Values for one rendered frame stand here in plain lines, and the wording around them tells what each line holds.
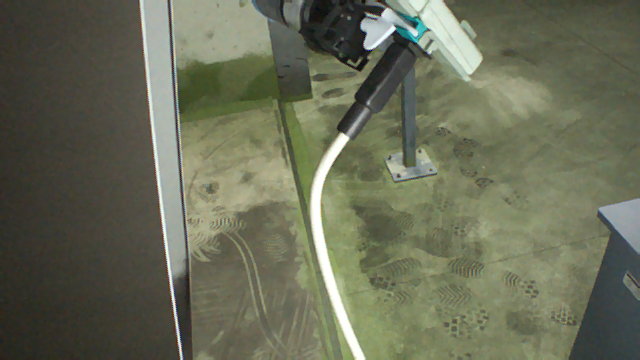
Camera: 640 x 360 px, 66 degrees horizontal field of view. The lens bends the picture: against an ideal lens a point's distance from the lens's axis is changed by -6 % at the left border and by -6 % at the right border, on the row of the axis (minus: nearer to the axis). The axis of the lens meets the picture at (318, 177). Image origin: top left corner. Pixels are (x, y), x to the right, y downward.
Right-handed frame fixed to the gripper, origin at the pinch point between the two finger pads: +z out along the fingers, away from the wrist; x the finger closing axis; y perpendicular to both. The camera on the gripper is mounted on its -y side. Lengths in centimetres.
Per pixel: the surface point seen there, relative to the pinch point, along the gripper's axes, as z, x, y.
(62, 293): -5, 18, 51
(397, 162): -101, -141, 5
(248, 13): -193, -88, -13
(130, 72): 1.3, 28.8, 23.8
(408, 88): -95, -110, -20
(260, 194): -120, -103, 52
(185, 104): -211, -99, 46
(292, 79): -186, -130, -1
